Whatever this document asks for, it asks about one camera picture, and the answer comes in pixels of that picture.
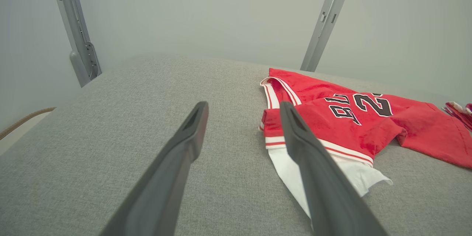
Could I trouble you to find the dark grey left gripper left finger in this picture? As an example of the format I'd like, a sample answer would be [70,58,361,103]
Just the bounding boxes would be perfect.
[100,101,209,236]

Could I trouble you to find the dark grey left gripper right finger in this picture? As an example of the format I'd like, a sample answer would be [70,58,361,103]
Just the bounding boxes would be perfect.
[279,101,389,236]

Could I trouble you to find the red basketball jersey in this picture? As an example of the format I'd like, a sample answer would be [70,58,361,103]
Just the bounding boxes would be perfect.
[258,67,472,219]

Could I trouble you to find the red shorts with white stripes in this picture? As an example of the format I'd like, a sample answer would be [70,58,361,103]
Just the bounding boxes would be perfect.
[442,101,472,132]

